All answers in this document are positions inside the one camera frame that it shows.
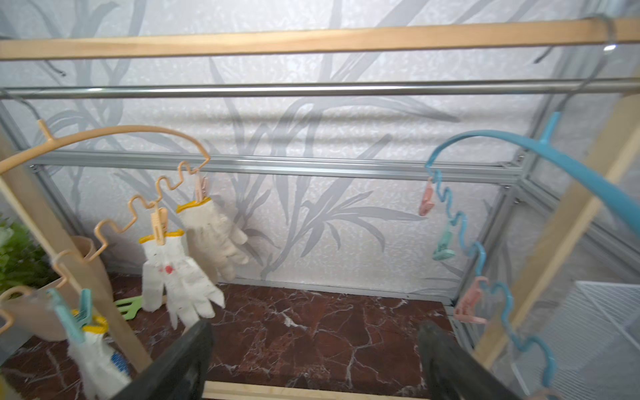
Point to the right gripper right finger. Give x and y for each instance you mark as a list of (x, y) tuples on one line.
[(451, 373)]

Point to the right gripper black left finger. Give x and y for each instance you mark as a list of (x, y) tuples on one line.
[(180, 372)]

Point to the white glove red spot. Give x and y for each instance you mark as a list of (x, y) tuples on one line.
[(171, 277)]

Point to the teal clothespin clip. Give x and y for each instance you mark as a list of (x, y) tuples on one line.
[(73, 323)]

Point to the orange clothespin clip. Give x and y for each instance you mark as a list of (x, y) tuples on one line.
[(159, 222)]

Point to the pink clothespin clip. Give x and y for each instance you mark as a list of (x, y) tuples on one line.
[(201, 188)]

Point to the potted white flower plant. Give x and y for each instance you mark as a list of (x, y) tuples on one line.
[(26, 276)]

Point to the wooden clothes rack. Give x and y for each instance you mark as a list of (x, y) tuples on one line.
[(598, 185)]

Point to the white wire basket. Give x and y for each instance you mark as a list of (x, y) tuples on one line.
[(594, 336)]

